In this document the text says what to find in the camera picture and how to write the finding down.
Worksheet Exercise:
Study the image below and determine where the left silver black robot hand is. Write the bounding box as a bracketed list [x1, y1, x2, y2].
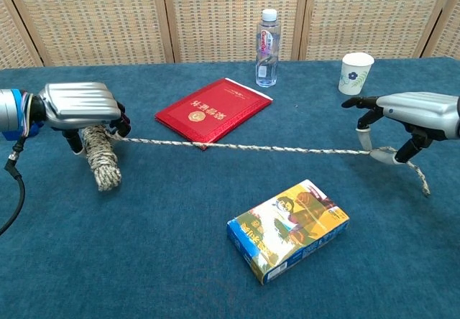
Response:
[31, 81, 132, 154]

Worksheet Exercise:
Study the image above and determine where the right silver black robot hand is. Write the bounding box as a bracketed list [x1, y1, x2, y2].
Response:
[341, 91, 460, 165]

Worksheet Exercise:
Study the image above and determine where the beige braided rope bundle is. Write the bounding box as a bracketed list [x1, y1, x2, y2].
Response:
[81, 124, 431, 198]

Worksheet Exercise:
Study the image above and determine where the white floral paper cup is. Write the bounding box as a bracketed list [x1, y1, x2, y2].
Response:
[338, 52, 375, 96]

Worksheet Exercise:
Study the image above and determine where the red certificate booklet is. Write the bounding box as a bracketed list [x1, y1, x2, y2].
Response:
[155, 78, 273, 152]

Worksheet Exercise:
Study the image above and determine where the blue felt table cover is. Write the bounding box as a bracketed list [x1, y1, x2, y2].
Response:
[0, 57, 460, 319]

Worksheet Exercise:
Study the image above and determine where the woven bamboo folding screen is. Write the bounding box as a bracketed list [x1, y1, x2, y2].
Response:
[0, 0, 460, 70]

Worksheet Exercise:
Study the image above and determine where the clear plastic water bottle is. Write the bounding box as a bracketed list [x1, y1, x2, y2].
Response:
[255, 9, 282, 88]

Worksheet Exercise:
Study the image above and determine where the colourful printed carton box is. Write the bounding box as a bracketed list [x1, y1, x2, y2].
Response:
[226, 179, 351, 286]

